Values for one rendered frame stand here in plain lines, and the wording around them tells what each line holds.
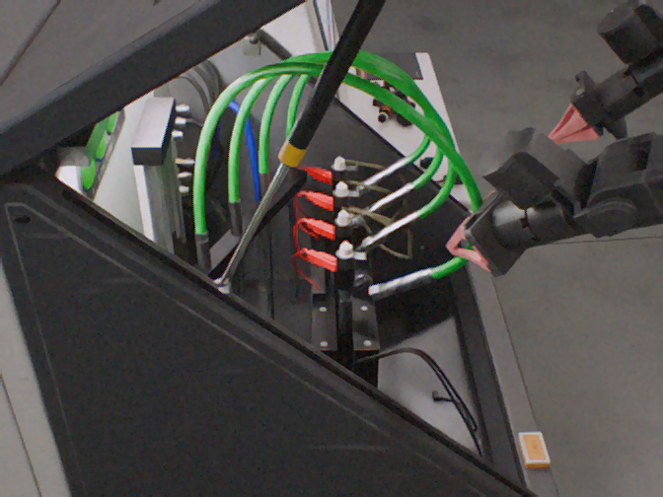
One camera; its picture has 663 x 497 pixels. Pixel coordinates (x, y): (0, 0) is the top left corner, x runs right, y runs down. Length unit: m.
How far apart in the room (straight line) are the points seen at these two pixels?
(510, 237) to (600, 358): 1.86
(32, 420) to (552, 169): 0.57
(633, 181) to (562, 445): 1.72
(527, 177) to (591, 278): 2.25
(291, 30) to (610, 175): 0.70
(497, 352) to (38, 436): 0.68
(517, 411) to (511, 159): 0.48
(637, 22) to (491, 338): 0.50
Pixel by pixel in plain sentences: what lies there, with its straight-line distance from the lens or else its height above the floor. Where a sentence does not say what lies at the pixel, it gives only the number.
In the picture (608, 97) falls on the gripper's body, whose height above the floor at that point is 1.32.
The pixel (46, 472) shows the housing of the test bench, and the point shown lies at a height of 1.09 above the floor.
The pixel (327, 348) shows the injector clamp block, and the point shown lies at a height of 0.98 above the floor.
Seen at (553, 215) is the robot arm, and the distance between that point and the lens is 0.84.
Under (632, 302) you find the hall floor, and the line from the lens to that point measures 2.99.
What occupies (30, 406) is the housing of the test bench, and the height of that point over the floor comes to 1.19.
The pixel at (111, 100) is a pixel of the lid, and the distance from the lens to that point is 0.62.
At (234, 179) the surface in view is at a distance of 1.16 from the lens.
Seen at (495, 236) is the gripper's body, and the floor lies 1.29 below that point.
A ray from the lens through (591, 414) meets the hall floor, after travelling 2.55.
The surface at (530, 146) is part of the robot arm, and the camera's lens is 0.80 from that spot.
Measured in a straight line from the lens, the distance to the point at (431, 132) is 0.91.
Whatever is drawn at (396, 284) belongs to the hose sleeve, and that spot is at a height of 1.15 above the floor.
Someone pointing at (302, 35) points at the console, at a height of 1.30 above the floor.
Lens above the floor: 1.80
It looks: 36 degrees down
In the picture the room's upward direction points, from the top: straight up
